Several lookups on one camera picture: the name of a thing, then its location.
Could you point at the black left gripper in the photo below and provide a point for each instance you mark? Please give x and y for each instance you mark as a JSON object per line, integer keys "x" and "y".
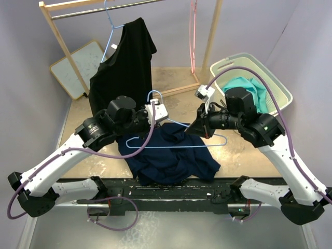
{"x": 142, "y": 112}

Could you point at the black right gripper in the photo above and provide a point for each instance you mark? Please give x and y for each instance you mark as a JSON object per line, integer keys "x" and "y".
{"x": 198, "y": 126}

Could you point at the light blue hanger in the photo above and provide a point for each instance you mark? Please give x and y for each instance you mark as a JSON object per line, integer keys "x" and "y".
{"x": 112, "y": 28}
{"x": 179, "y": 123}

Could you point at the navy blue t shirt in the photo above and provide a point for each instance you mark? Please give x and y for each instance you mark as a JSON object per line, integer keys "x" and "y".
{"x": 171, "y": 166}

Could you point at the teal t shirt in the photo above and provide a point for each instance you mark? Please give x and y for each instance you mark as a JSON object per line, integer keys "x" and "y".
{"x": 253, "y": 86}

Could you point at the pink wire hanger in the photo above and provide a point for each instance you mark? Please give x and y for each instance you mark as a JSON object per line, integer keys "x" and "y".
{"x": 192, "y": 34}

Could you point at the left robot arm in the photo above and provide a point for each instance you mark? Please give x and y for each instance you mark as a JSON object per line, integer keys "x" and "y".
{"x": 38, "y": 189}

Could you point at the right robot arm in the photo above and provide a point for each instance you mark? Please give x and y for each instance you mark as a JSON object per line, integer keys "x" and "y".
{"x": 303, "y": 198}

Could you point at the black hanging garment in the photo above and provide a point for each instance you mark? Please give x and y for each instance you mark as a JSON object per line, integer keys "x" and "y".
{"x": 127, "y": 72}

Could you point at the wooden clothes rack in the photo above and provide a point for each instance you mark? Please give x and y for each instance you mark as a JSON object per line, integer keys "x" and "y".
{"x": 82, "y": 29}

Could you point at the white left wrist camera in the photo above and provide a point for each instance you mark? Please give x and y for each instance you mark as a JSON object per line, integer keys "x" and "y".
{"x": 160, "y": 110}

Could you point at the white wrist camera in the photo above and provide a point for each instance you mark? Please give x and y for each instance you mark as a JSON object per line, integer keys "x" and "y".
{"x": 205, "y": 95}
{"x": 160, "y": 110}

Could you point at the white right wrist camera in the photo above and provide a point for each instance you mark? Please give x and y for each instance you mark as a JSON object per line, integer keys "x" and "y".
{"x": 205, "y": 95}

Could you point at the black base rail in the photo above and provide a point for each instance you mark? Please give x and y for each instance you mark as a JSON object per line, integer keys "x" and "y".
{"x": 190, "y": 195}

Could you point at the aluminium frame rail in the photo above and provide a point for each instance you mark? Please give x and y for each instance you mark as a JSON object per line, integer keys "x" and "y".
{"x": 193, "y": 214}

